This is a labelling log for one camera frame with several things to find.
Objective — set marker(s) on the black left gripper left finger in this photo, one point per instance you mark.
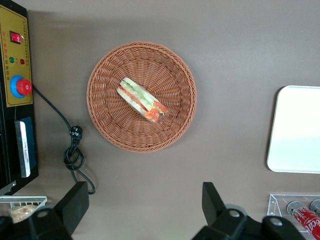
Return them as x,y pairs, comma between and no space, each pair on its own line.
75,200

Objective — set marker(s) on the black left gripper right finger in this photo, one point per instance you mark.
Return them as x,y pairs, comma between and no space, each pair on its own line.
212,202

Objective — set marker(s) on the sandwich with lettuce tomato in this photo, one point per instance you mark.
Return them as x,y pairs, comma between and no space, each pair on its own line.
141,98

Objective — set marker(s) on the round brown wicker basket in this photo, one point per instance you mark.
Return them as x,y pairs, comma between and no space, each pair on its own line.
112,112

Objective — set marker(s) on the beige plastic serving tray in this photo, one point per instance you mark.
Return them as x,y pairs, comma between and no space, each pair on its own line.
297,130

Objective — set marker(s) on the clear bag brown crackers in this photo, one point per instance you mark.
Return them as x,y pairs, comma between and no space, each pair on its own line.
23,212

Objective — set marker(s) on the clear acrylic bottle rack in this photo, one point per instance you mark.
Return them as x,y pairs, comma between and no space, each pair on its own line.
275,202

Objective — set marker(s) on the red cola bottle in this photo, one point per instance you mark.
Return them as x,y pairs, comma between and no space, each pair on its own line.
316,206
307,220

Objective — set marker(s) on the black sealing machine yellow panel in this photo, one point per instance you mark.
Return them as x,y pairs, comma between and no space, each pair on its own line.
17,100

